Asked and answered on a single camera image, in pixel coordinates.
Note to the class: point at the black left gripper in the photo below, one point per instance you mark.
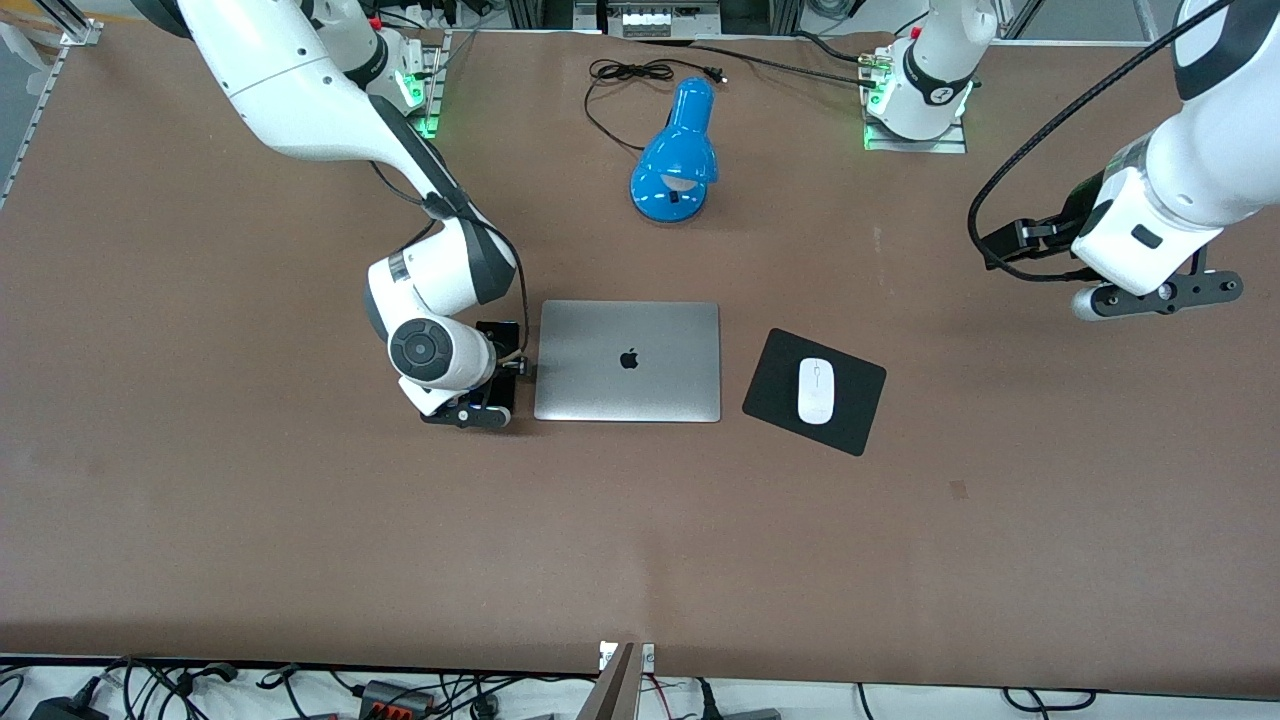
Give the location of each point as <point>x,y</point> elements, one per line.
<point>1070,221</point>

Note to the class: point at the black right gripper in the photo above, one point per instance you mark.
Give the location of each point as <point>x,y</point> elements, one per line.
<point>500,337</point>

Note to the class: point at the black phone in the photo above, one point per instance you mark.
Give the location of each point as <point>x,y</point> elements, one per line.
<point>500,332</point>

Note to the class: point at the white computer mouse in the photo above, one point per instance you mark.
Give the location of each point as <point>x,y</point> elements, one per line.
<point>816,390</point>

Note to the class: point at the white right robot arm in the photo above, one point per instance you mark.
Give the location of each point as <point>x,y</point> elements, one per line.
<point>300,90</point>

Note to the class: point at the black mouse pad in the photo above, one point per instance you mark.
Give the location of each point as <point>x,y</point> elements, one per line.
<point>770,395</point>

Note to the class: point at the silver closed laptop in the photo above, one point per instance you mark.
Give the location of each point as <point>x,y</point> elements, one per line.
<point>600,385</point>

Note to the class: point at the blue desk lamp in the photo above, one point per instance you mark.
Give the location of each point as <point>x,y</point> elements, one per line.
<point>675,150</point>

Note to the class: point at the grey connector with orange levers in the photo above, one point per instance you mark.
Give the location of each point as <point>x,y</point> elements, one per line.
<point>395,700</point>

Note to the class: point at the white power strip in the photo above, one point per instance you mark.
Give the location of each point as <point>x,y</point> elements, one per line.
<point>645,23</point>

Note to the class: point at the black power plug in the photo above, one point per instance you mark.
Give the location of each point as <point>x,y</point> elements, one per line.
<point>708,700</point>

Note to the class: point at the black power adapter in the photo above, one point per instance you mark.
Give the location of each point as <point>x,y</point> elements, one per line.
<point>70,710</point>

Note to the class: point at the black right camera mount bracket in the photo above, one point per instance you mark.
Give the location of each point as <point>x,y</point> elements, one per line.
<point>470,418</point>

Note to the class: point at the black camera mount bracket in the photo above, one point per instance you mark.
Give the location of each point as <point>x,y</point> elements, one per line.
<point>470,418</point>
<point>1190,290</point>

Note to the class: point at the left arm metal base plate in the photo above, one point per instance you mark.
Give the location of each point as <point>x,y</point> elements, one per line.
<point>955,145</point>

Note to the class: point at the black left camera mount bracket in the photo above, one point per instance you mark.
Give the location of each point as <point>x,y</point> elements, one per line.
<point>1190,290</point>

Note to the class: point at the wooden post with bracket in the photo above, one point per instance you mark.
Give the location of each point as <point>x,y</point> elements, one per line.
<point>615,690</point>

